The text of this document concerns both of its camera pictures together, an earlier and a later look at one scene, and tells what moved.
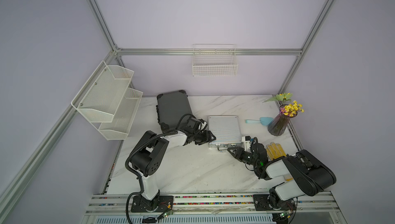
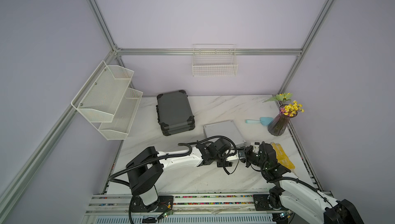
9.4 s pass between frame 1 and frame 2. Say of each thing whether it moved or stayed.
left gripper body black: moved
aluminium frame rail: stayed
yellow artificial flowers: stayed
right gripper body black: stayed
